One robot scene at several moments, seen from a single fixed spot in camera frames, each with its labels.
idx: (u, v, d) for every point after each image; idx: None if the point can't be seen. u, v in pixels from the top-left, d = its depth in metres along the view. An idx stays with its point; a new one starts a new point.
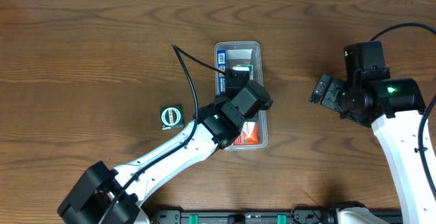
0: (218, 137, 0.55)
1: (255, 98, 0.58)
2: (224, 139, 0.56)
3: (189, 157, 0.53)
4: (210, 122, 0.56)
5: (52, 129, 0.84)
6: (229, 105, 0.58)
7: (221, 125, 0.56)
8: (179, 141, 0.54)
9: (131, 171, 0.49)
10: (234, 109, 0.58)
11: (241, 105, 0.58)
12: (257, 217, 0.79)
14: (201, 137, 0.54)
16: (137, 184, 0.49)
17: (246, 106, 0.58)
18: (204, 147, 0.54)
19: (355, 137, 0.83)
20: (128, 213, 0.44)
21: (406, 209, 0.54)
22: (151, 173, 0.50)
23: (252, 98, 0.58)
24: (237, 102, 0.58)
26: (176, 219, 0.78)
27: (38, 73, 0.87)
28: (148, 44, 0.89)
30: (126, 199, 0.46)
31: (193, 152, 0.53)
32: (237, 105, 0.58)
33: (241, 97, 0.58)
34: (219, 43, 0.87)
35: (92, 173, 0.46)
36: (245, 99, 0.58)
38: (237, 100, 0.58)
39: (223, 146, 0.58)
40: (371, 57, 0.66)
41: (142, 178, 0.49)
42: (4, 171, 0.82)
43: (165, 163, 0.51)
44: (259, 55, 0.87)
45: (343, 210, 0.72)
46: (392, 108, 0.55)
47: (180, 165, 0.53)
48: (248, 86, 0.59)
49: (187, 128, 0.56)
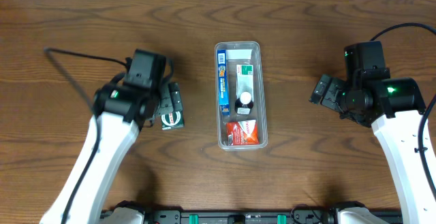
0: (129, 114, 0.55)
1: (150, 57, 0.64)
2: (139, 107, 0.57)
3: (107, 157, 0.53)
4: (112, 102, 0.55)
5: (52, 129, 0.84)
6: (133, 75, 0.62)
7: (127, 96, 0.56)
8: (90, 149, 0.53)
9: (60, 213, 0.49)
10: (137, 78, 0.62)
11: (142, 70, 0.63)
12: (257, 217, 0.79)
14: (112, 133, 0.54)
16: (73, 215, 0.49)
17: (146, 70, 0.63)
18: (116, 140, 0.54)
19: (355, 138, 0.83)
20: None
21: (406, 209, 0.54)
22: (80, 194, 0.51)
23: (148, 62, 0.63)
24: (135, 71, 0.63)
26: (176, 219, 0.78)
27: (38, 73, 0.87)
28: (148, 45, 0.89)
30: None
31: (110, 150, 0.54)
32: (139, 73, 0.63)
33: (139, 65, 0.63)
34: (219, 43, 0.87)
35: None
36: (144, 64, 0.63)
38: (135, 68, 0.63)
39: (142, 115, 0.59)
40: (371, 57, 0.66)
41: (73, 209, 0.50)
42: (4, 171, 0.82)
43: (91, 172, 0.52)
44: (259, 55, 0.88)
45: (343, 210, 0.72)
46: (392, 108, 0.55)
47: (105, 165, 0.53)
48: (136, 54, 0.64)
49: (92, 131, 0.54)
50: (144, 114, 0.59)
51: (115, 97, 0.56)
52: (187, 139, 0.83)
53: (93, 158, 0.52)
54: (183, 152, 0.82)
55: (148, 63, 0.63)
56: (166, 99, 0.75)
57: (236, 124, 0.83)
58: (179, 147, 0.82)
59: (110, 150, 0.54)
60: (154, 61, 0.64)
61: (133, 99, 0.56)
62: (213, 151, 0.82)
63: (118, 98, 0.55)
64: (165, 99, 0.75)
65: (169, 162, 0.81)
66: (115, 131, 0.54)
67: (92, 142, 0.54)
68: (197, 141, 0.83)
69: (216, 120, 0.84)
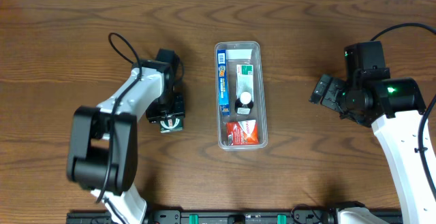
0: (164, 69, 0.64)
1: (172, 51, 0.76)
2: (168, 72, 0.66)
3: (148, 84, 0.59)
4: (148, 64, 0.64)
5: (52, 129, 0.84)
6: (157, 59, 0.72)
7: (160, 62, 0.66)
8: (134, 78, 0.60)
9: (110, 103, 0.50)
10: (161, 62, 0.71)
11: (164, 57, 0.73)
12: (257, 217, 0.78)
14: (152, 73, 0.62)
16: (122, 106, 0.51)
17: (167, 59, 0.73)
18: (155, 76, 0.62)
19: (355, 137, 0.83)
20: (127, 122, 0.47)
21: (406, 209, 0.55)
22: (127, 97, 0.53)
23: (171, 53, 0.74)
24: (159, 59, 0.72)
26: (176, 219, 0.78)
27: (38, 73, 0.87)
28: (147, 44, 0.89)
30: (119, 116, 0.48)
31: (150, 82, 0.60)
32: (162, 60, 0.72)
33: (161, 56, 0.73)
34: (219, 43, 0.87)
35: (77, 117, 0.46)
36: (165, 54, 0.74)
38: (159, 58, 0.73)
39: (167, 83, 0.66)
40: (371, 57, 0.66)
41: (122, 102, 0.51)
42: (4, 171, 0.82)
43: (135, 88, 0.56)
44: (259, 55, 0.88)
45: (343, 210, 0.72)
46: (392, 108, 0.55)
47: (146, 88, 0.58)
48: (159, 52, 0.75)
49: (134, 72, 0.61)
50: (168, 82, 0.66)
51: (150, 62, 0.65)
52: (187, 139, 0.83)
53: (137, 82, 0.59)
54: (183, 151, 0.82)
55: (171, 54, 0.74)
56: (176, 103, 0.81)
57: (236, 124, 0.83)
58: (179, 146, 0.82)
59: (151, 80, 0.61)
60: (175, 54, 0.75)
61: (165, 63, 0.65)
62: (213, 151, 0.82)
63: (152, 62, 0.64)
64: (178, 101, 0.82)
65: (169, 162, 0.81)
66: (156, 72, 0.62)
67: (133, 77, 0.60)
68: (197, 141, 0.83)
69: (216, 120, 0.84)
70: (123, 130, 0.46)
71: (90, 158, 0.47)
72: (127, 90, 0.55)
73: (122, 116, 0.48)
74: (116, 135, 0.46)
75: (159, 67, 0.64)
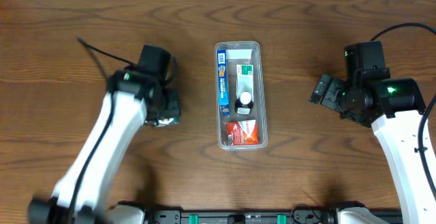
0: (142, 91, 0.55)
1: (159, 50, 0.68)
2: (149, 90, 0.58)
3: (119, 133, 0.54)
4: (125, 84, 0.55)
5: (52, 129, 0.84)
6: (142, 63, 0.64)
7: (140, 77, 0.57)
8: (104, 119, 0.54)
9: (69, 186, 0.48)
10: (144, 69, 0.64)
11: (150, 59, 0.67)
12: (257, 217, 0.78)
14: (125, 109, 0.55)
16: (84, 187, 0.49)
17: (153, 63, 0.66)
18: (129, 115, 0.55)
19: (355, 137, 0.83)
20: (88, 218, 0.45)
21: (406, 209, 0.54)
22: (93, 164, 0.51)
23: (157, 54, 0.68)
24: (142, 63, 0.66)
26: (176, 219, 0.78)
27: (38, 73, 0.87)
28: (148, 44, 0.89)
30: (81, 210, 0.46)
31: (122, 125, 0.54)
32: (146, 65, 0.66)
33: (146, 58, 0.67)
34: (219, 43, 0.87)
35: (33, 211, 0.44)
36: (151, 54, 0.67)
38: (142, 61, 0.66)
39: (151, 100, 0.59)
40: (371, 57, 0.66)
41: (84, 181, 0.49)
42: (4, 171, 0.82)
43: (104, 144, 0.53)
44: (259, 55, 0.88)
45: (343, 210, 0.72)
46: (392, 108, 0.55)
47: (117, 140, 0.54)
48: (143, 50, 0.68)
49: (105, 106, 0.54)
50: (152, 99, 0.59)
51: (127, 80, 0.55)
52: (187, 139, 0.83)
53: (105, 132, 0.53)
54: (183, 151, 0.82)
55: (158, 57, 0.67)
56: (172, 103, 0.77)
57: (236, 124, 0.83)
58: (179, 146, 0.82)
59: (124, 122, 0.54)
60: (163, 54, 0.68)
61: (146, 80, 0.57)
62: (214, 151, 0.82)
63: (129, 80, 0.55)
64: (172, 102, 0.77)
65: (169, 162, 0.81)
66: (129, 109, 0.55)
67: (104, 116, 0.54)
68: (197, 141, 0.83)
69: (216, 120, 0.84)
70: None
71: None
72: (91, 156, 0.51)
73: (84, 212, 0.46)
74: None
75: (137, 88, 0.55)
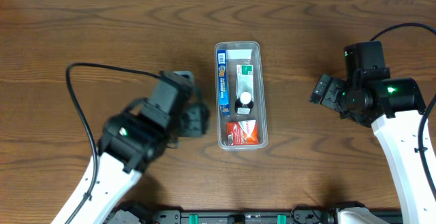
0: (137, 154, 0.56)
1: (174, 90, 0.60)
2: (148, 148, 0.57)
3: (100, 201, 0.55)
4: (120, 142, 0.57)
5: (52, 129, 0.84)
6: (150, 107, 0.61)
7: (138, 134, 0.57)
8: (88, 185, 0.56)
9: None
10: (155, 109, 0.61)
11: (161, 103, 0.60)
12: (257, 217, 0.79)
14: (109, 178, 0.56)
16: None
17: (165, 103, 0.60)
18: (113, 183, 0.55)
19: (355, 137, 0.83)
20: None
21: (406, 209, 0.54)
22: None
23: (170, 98, 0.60)
24: (155, 101, 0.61)
26: (176, 219, 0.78)
27: (38, 73, 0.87)
28: (148, 45, 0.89)
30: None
31: (104, 193, 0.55)
32: (158, 103, 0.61)
33: (160, 95, 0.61)
34: (219, 43, 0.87)
35: None
36: (165, 96, 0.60)
38: (156, 99, 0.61)
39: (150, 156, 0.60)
40: (371, 57, 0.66)
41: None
42: (4, 171, 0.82)
43: (85, 209, 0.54)
44: (259, 55, 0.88)
45: (343, 210, 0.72)
46: (392, 108, 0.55)
47: (98, 207, 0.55)
48: (159, 83, 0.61)
49: (90, 169, 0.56)
50: (152, 155, 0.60)
51: (123, 137, 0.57)
52: (187, 139, 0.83)
53: (85, 200, 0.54)
54: (183, 152, 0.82)
55: (171, 94, 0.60)
56: (194, 120, 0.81)
57: (236, 124, 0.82)
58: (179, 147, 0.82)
59: (105, 193, 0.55)
60: (176, 96, 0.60)
61: (142, 145, 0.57)
62: (214, 151, 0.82)
63: (126, 138, 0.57)
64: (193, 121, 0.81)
65: (169, 162, 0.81)
66: (114, 178, 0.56)
67: (90, 179, 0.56)
68: (197, 141, 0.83)
69: (216, 119, 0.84)
70: None
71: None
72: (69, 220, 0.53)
73: None
74: None
75: (131, 152, 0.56)
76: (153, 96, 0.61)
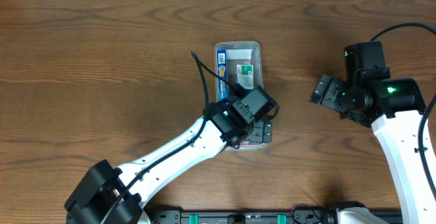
0: (227, 135, 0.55)
1: (266, 99, 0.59)
2: (234, 136, 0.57)
3: (195, 156, 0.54)
4: (218, 120, 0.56)
5: (52, 129, 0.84)
6: (240, 104, 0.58)
7: (231, 122, 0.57)
8: (188, 137, 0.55)
9: (135, 170, 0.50)
10: (244, 108, 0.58)
11: (251, 103, 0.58)
12: (257, 217, 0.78)
14: (210, 139, 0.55)
16: (142, 183, 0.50)
17: (254, 107, 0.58)
18: (211, 145, 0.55)
19: (355, 137, 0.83)
20: (131, 212, 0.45)
21: (406, 209, 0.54)
22: (159, 169, 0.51)
23: (263, 100, 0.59)
24: (247, 101, 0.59)
26: (176, 219, 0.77)
27: (38, 73, 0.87)
28: (148, 44, 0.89)
30: (131, 198, 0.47)
31: (200, 150, 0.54)
32: (248, 104, 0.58)
33: (253, 98, 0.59)
34: (219, 43, 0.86)
35: (96, 171, 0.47)
36: (255, 99, 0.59)
38: (247, 99, 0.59)
39: (232, 142, 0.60)
40: (372, 57, 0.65)
41: (146, 177, 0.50)
42: (4, 171, 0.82)
43: (180, 158, 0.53)
44: (259, 55, 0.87)
45: (343, 210, 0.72)
46: (392, 108, 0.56)
47: (191, 159, 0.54)
48: (253, 90, 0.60)
49: (195, 124, 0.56)
50: (232, 142, 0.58)
51: (223, 117, 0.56)
52: None
53: (185, 146, 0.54)
54: None
55: (262, 101, 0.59)
56: (257, 127, 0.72)
57: None
58: None
59: (202, 150, 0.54)
60: (266, 103, 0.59)
61: (235, 129, 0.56)
62: None
63: (223, 119, 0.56)
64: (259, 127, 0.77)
65: None
66: (213, 141, 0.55)
67: (196, 130, 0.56)
68: None
69: None
70: (120, 219, 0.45)
71: (88, 205, 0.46)
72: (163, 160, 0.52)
73: (131, 203, 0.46)
74: (116, 217, 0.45)
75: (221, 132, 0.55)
76: (246, 97, 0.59)
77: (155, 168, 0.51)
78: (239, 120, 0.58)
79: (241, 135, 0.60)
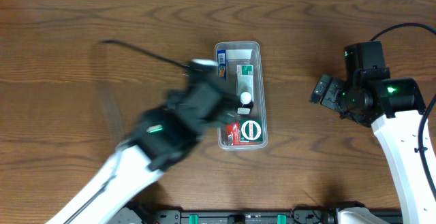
0: (161, 154, 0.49)
1: (216, 95, 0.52)
2: (174, 152, 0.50)
3: (123, 193, 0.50)
4: (148, 139, 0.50)
5: (52, 129, 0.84)
6: (184, 106, 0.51)
7: (169, 137, 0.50)
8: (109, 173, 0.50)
9: (63, 218, 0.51)
10: (191, 110, 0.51)
11: (200, 104, 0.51)
12: (257, 217, 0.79)
14: (131, 172, 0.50)
16: None
17: (204, 107, 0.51)
18: (135, 178, 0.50)
19: (355, 137, 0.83)
20: None
21: (405, 209, 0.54)
22: (86, 214, 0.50)
23: (211, 101, 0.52)
24: (195, 101, 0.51)
26: (176, 219, 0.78)
27: (38, 73, 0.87)
28: (148, 45, 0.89)
30: None
31: (125, 186, 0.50)
32: (196, 105, 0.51)
33: (221, 82, 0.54)
34: (219, 43, 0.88)
35: None
36: (204, 97, 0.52)
38: (194, 99, 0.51)
39: (175, 161, 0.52)
40: (371, 57, 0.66)
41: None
42: (4, 171, 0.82)
43: (108, 195, 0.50)
44: (259, 55, 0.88)
45: (343, 210, 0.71)
46: (392, 108, 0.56)
47: (121, 196, 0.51)
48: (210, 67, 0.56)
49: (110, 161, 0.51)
50: (174, 159, 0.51)
51: (152, 133, 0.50)
52: None
53: (107, 185, 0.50)
54: None
55: (226, 90, 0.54)
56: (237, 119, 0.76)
57: (236, 124, 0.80)
58: None
59: (127, 186, 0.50)
60: (219, 99, 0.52)
61: (170, 145, 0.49)
62: (214, 151, 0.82)
63: (157, 135, 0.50)
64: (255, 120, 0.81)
65: None
66: (136, 172, 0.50)
67: (109, 165, 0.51)
68: None
69: None
70: None
71: None
72: (88, 204, 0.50)
73: None
74: None
75: (155, 151, 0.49)
76: (196, 94, 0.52)
77: (82, 213, 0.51)
78: (186, 124, 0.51)
79: (185, 150, 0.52)
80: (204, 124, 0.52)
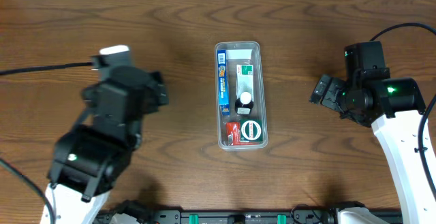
0: (95, 174, 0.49)
1: (124, 94, 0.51)
2: (105, 169, 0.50)
3: None
4: (74, 168, 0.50)
5: (52, 129, 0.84)
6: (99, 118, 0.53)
7: (84, 161, 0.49)
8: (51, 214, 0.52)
9: None
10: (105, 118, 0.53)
11: (107, 110, 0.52)
12: (257, 217, 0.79)
14: (65, 209, 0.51)
16: None
17: (116, 113, 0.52)
18: (69, 214, 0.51)
19: (355, 137, 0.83)
20: None
21: (405, 209, 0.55)
22: None
23: (122, 102, 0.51)
24: (107, 109, 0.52)
26: (176, 219, 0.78)
27: (38, 73, 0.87)
28: (148, 44, 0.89)
30: None
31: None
32: (110, 112, 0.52)
33: (125, 76, 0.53)
34: (219, 44, 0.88)
35: None
36: (112, 101, 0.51)
38: (105, 107, 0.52)
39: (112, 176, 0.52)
40: (371, 57, 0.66)
41: None
42: (4, 171, 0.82)
43: None
44: (259, 55, 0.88)
45: (343, 210, 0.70)
46: (392, 108, 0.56)
47: None
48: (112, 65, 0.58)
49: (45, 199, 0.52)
50: (110, 174, 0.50)
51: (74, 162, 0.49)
52: (187, 139, 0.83)
53: None
54: (183, 151, 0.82)
55: (139, 81, 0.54)
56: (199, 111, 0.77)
57: (236, 124, 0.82)
58: (178, 146, 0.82)
59: (73, 222, 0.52)
60: (127, 98, 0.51)
61: (94, 164, 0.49)
62: (213, 151, 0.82)
63: (76, 162, 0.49)
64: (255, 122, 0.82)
65: (169, 162, 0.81)
66: (72, 208, 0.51)
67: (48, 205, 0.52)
68: (197, 141, 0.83)
69: (216, 120, 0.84)
70: None
71: None
72: None
73: None
74: None
75: (86, 174, 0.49)
76: (103, 100, 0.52)
77: None
78: (107, 135, 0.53)
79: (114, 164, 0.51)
80: (115, 128, 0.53)
